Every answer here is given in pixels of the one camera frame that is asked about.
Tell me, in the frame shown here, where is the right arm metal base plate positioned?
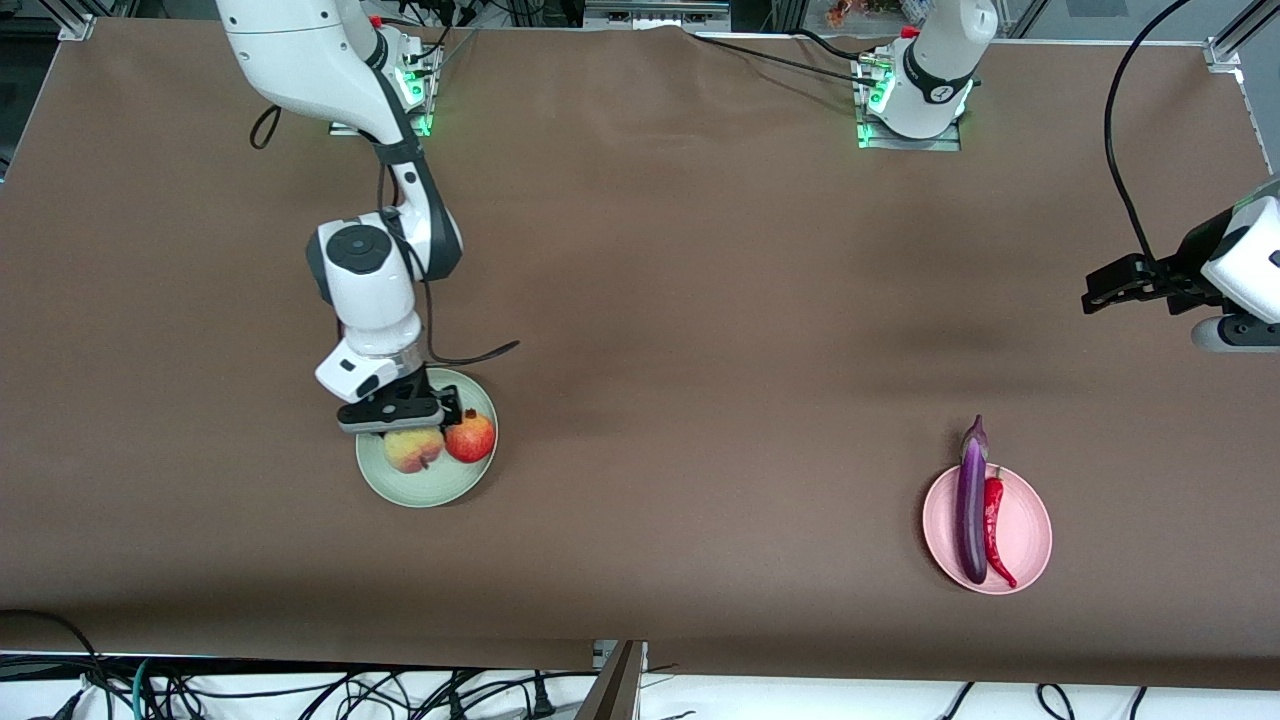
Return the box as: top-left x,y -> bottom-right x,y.
328,40 -> 436,138

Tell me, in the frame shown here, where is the black floor cable loop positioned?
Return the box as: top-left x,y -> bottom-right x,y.
0,608 -> 113,720

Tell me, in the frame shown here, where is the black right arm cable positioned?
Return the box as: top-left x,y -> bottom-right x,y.
248,100 -> 521,368

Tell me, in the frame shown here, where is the long purple eggplant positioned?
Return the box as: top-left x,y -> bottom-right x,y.
955,414 -> 991,586

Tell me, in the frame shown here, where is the pink round plate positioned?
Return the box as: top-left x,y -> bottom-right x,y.
922,461 -> 1054,596

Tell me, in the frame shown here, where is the aluminium frame corner profile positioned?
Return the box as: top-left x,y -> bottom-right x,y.
1205,0 -> 1280,73
40,0 -> 101,43

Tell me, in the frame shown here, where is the pale green round plate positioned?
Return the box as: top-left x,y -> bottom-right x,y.
355,368 -> 498,509

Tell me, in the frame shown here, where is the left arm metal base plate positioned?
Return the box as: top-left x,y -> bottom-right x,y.
855,55 -> 963,153

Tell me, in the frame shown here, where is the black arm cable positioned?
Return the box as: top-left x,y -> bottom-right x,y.
248,100 -> 521,368
1103,0 -> 1196,263

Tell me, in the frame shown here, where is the grey metal rail box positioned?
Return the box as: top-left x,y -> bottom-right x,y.
583,0 -> 733,31

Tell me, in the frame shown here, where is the aluminium frame post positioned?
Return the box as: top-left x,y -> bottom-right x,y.
575,640 -> 649,720

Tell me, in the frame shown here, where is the red chili pepper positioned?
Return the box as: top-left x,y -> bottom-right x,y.
983,465 -> 1019,589

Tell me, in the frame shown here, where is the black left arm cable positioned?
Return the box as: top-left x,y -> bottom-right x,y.
1103,0 -> 1196,263

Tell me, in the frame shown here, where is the black base cable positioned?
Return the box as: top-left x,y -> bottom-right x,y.
688,33 -> 881,86
795,28 -> 891,63

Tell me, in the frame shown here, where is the red pomegranate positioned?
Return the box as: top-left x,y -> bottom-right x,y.
443,408 -> 497,464

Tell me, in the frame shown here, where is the pink yellow peach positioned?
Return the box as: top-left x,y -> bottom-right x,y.
384,427 -> 445,474

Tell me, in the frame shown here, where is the brown table cover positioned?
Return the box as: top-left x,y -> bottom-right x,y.
0,18 -> 1280,691

